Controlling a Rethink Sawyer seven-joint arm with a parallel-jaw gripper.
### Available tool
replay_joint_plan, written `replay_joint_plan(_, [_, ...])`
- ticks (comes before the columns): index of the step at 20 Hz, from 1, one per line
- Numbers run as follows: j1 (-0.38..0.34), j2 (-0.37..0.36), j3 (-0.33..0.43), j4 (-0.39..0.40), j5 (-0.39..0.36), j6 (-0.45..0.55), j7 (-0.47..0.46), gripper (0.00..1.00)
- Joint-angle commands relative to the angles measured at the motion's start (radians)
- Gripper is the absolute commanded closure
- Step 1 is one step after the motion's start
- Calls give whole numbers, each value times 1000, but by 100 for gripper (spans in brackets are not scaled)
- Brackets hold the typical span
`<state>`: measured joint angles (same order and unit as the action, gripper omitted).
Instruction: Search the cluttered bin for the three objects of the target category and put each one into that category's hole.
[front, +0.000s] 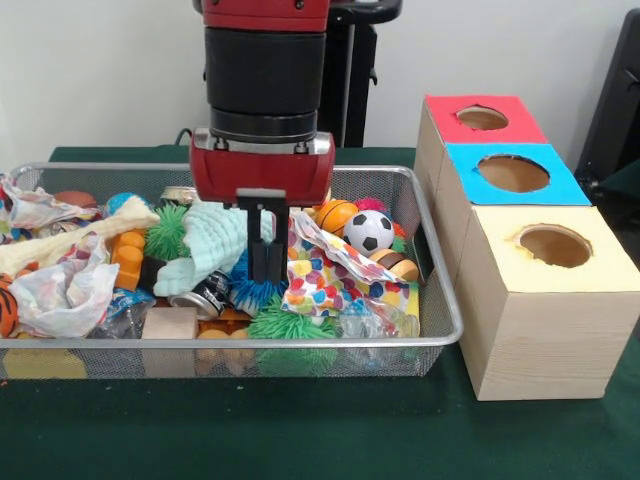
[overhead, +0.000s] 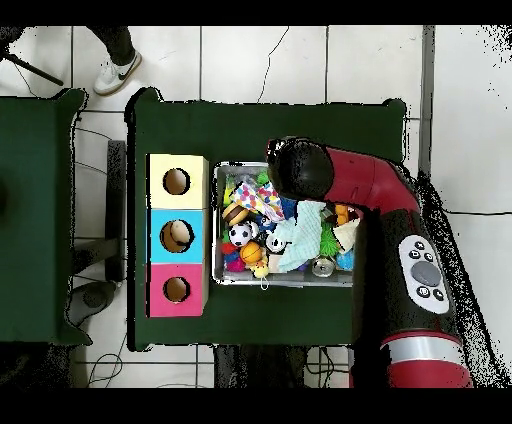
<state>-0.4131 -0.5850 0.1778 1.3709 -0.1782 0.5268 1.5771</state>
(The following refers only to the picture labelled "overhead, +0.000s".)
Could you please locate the dark green tablecloth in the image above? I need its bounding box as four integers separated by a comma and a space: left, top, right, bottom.
126, 86, 409, 353

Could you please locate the person's foot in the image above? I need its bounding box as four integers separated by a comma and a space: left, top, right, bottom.
92, 49, 144, 98

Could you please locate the shallow clear mesh bin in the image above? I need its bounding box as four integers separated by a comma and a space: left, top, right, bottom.
211, 163, 357, 288

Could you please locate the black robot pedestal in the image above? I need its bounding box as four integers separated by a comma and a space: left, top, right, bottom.
214, 343, 321, 389

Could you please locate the small orange basketball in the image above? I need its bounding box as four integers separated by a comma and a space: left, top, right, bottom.
239, 243, 263, 268

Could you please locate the wooden box with three holes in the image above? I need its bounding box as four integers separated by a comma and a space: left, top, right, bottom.
146, 153, 211, 319

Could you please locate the cream cloth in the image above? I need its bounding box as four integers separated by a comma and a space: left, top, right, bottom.
332, 218, 361, 253

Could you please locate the dark green side table cloth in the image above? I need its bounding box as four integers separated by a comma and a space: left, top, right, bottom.
0, 87, 93, 347

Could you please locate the small soccer ball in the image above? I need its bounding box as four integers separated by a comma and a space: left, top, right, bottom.
227, 223, 252, 248

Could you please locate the thin black floor cable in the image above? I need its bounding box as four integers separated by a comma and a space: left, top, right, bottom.
257, 26, 291, 104

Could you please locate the mint green knit cloth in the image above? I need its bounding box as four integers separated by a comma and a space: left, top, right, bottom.
275, 199, 329, 273

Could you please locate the black floor stand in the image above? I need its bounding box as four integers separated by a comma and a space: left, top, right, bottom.
67, 139, 128, 328

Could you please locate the colourful polka-dot cloth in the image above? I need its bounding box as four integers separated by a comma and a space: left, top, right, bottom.
231, 177, 287, 224

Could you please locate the green spiky ball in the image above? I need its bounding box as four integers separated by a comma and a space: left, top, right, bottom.
318, 223, 341, 259

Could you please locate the wooden burger toy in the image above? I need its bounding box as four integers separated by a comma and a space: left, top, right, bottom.
221, 201, 249, 228

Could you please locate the person's leg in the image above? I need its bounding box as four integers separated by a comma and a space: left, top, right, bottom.
86, 26, 137, 67

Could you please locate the black tripod leg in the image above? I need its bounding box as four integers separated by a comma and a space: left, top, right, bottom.
0, 26, 64, 88

